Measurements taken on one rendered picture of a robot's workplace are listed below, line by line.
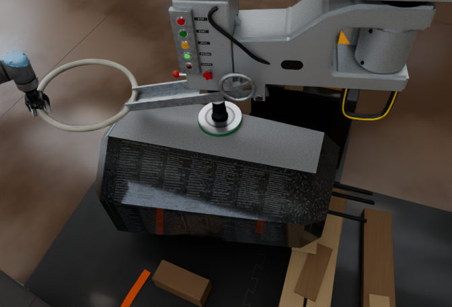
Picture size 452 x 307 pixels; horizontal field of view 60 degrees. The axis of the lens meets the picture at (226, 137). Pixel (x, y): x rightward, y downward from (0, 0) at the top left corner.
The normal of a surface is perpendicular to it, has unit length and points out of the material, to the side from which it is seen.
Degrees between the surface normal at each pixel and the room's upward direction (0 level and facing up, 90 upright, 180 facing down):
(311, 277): 0
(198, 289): 0
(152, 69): 0
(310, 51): 90
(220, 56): 90
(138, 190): 45
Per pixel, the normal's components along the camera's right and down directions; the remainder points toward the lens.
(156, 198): -0.23, 0.08
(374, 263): -0.06, -0.63
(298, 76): -0.14, 0.77
